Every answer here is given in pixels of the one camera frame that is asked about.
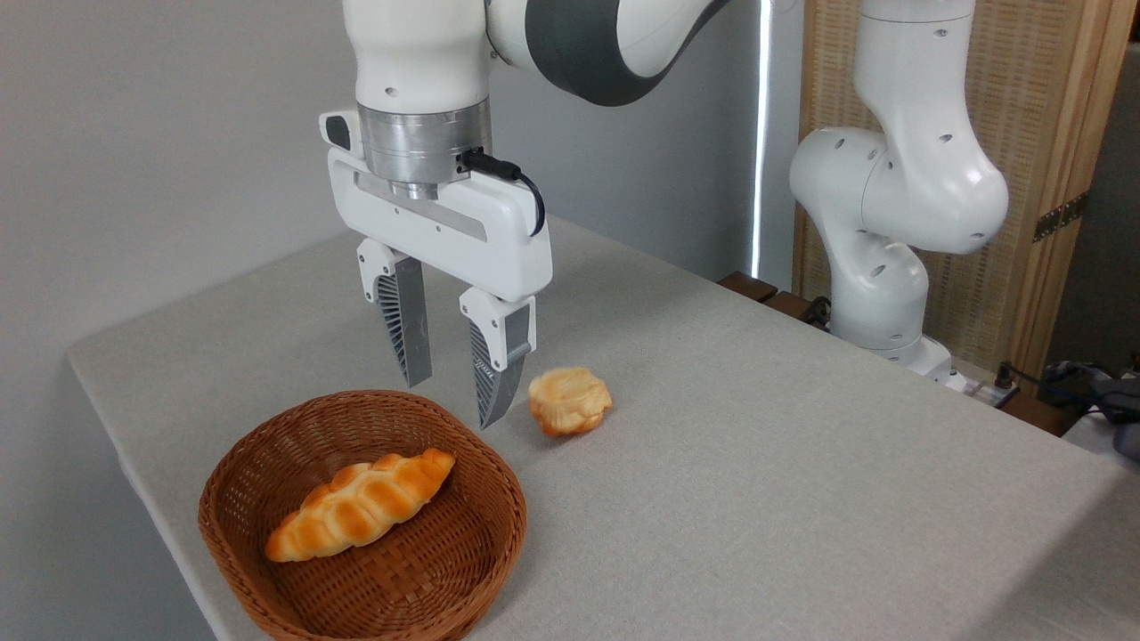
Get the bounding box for metal screen hinge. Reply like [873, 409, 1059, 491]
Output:
[1033, 191, 1089, 243]

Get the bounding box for round pale bread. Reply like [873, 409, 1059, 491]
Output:
[528, 367, 614, 438]

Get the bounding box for black cables with plug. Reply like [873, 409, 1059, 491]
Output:
[993, 361, 1140, 419]

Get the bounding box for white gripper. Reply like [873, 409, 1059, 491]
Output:
[319, 109, 554, 430]

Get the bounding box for long braided bread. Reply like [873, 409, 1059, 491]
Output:
[265, 448, 457, 564]

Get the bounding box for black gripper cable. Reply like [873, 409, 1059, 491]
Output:
[460, 147, 546, 238]

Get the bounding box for grey tablecloth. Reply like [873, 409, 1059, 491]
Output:
[67, 218, 1140, 641]

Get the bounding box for brown wicker basket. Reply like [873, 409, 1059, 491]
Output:
[198, 389, 528, 641]

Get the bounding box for bright vertical light strip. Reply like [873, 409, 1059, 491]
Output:
[751, 0, 772, 279]

